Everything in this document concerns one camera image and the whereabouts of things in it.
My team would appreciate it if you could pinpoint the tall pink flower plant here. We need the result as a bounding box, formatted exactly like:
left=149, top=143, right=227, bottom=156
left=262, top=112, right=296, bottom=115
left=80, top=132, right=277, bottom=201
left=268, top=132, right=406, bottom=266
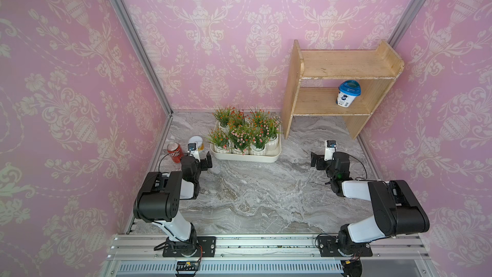
left=229, top=124, right=256, bottom=155

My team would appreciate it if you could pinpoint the orange flower plant white pot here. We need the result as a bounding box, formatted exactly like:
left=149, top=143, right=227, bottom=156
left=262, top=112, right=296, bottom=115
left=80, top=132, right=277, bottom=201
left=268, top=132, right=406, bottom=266
left=213, top=107, right=234, bottom=133

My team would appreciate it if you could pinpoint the red flower plant white pot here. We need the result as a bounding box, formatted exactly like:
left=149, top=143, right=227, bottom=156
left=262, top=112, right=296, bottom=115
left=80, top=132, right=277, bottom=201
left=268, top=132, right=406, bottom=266
left=228, top=108, right=249, bottom=128

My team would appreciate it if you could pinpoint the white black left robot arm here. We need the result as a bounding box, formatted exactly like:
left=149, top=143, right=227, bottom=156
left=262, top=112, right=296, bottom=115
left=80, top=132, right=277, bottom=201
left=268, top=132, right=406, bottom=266
left=133, top=153, right=213, bottom=257

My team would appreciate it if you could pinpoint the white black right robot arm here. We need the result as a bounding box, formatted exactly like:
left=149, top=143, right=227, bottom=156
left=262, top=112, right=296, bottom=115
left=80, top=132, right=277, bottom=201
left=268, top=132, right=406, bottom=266
left=311, top=152, right=430, bottom=256

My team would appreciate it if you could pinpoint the cream plastic storage box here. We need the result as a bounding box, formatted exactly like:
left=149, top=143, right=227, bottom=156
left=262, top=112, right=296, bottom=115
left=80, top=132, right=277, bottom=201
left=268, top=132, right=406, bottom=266
left=210, top=136, right=282, bottom=163

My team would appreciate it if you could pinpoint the white yellow tin can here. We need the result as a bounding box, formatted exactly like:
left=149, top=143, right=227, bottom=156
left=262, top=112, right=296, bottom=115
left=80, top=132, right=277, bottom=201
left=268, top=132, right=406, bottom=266
left=188, top=135, right=204, bottom=151

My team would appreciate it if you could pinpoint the red cola can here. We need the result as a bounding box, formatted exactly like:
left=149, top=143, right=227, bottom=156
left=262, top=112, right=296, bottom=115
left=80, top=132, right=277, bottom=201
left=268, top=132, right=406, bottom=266
left=167, top=141, right=184, bottom=164

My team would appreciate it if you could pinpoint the blue lid white tub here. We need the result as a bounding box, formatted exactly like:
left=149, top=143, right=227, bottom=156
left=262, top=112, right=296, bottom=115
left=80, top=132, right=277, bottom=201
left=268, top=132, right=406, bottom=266
left=336, top=80, right=361, bottom=108

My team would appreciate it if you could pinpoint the wooden two-tier shelf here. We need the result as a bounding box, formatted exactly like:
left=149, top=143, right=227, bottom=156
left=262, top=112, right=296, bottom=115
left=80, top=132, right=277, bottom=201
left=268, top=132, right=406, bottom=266
left=281, top=41, right=404, bottom=139

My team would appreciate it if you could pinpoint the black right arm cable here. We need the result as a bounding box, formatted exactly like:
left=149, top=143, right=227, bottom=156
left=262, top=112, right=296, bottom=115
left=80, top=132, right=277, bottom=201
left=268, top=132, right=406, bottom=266
left=347, top=153, right=389, bottom=183

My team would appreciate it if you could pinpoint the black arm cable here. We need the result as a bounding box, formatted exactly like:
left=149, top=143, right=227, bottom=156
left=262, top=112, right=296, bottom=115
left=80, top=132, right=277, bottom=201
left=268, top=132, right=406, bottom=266
left=347, top=153, right=389, bottom=183
left=153, top=153, right=185, bottom=251

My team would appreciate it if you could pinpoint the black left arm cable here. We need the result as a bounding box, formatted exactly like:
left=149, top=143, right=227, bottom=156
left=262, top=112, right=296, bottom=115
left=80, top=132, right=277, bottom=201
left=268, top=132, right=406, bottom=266
left=153, top=153, right=185, bottom=251

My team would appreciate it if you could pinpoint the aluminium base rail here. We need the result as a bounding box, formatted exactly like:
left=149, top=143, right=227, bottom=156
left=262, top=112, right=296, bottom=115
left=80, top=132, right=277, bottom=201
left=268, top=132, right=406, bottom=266
left=101, top=234, right=438, bottom=276

